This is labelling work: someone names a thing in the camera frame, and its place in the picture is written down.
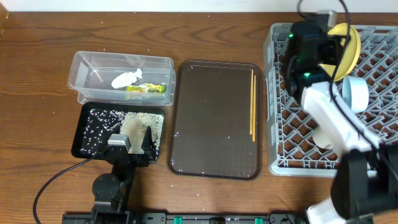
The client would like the light blue bowl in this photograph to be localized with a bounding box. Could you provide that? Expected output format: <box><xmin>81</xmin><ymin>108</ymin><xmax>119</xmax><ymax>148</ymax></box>
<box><xmin>342</xmin><ymin>76</ymin><xmax>369</xmax><ymax>113</ymax></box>

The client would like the grey dishwasher rack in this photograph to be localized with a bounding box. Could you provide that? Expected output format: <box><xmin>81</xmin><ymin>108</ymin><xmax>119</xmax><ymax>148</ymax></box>
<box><xmin>263</xmin><ymin>23</ymin><xmax>397</xmax><ymax>178</ymax></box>

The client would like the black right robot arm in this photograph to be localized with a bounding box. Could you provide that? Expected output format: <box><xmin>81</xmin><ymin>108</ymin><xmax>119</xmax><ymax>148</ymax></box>
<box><xmin>282</xmin><ymin>21</ymin><xmax>397</xmax><ymax>223</ymax></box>

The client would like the clear plastic bin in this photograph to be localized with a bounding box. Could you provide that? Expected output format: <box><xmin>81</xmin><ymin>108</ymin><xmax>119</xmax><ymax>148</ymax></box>
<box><xmin>68</xmin><ymin>51</ymin><xmax>175</xmax><ymax>106</ymax></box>

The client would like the dark brown serving tray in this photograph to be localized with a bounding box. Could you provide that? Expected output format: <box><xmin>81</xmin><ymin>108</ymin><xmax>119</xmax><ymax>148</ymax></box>
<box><xmin>167</xmin><ymin>60</ymin><xmax>264</xmax><ymax>180</ymax></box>

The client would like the black camera cable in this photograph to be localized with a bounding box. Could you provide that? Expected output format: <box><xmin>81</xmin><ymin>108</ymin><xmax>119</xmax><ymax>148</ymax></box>
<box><xmin>32</xmin><ymin>154</ymin><xmax>103</xmax><ymax>224</ymax></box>
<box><xmin>297</xmin><ymin>0</ymin><xmax>398</xmax><ymax>175</ymax></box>

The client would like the wooden chopstick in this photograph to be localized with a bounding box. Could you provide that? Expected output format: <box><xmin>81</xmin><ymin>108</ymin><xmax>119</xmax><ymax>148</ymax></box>
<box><xmin>249</xmin><ymin>70</ymin><xmax>254</xmax><ymax>135</ymax></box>
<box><xmin>252</xmin><ymin>75</ymin><xmax>256</xmax><ymax>142</ymax></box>

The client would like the leftover rice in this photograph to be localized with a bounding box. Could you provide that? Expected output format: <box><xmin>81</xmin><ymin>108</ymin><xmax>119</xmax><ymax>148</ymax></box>
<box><xmin>78</xmin><ymin>109</ymin><xmax>164</xmax><ymax>156</ymax></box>

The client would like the black left camera cable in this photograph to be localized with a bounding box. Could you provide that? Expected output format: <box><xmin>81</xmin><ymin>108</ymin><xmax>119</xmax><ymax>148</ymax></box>
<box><xmin>32</xmin><ymin>154</ymin><xmax>103</xmax><ymax>224</ymax></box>

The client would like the white napkin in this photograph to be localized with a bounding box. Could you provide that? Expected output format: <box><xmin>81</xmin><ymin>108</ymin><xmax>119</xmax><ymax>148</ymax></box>
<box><xmin>111</xmin><ymin>68</ymin><xmax>142</xmax><ymax>89</ymax></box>

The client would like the white paper cup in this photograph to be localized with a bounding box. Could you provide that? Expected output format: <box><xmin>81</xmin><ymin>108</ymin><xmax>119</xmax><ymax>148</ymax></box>
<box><xmin>313</xmin><ymin>132</ymin><xmax>333</xmax><ymax>149</ymax></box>

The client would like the yellow plate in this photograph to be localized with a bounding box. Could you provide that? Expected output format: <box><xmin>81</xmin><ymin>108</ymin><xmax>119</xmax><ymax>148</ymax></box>
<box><xmin>328</xmin><ymin>23</ymin><xmax>361</xmax><ymax>82</ymax></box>

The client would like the black waste tray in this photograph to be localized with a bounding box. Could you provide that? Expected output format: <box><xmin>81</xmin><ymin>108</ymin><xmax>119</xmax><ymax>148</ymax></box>
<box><xmin>72</xmin><ymin>102</ymin><xmax>165</xmax><ymax>160</ymax></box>

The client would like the black rail with green clips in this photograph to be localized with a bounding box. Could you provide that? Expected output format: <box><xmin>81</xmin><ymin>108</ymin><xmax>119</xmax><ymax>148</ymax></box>
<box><xmin>62</xmin><ymin>209</ymin><xmax>307</xmax><ymax>224</ymax></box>

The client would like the yellow green snack wrapper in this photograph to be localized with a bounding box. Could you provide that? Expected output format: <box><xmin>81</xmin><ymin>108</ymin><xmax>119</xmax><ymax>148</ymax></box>
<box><xmin>126</xmin><ymin>83</ymin><xmax>166</xmax><ymax>93</ymax></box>

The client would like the black right camera cable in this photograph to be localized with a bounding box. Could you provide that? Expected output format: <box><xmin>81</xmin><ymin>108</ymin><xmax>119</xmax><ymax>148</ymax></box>
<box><xmin>297</xmin><ymin>0</ymin><xmax>398</xmax><ymax>175</ymax></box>

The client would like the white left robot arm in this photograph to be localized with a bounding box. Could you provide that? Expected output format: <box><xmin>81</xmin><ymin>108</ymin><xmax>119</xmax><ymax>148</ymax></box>
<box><xmin>89</xmin><ymin>126</ymin><xmax>156</xmax><ymax>224</ymax></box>

